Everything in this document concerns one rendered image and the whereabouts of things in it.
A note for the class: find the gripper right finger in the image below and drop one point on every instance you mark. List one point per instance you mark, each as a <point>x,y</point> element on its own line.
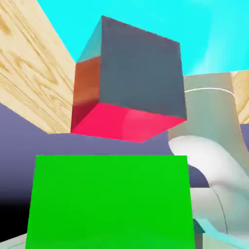
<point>200,239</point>

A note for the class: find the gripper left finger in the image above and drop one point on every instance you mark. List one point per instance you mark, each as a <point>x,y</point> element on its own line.
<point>13,244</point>

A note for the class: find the small green cube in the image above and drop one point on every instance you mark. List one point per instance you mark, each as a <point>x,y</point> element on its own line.
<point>110,202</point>

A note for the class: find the small red cube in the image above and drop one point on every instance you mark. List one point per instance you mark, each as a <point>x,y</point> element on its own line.
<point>136,74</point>

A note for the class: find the large cyan box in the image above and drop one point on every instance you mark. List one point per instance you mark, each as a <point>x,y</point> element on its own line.
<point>204,29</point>

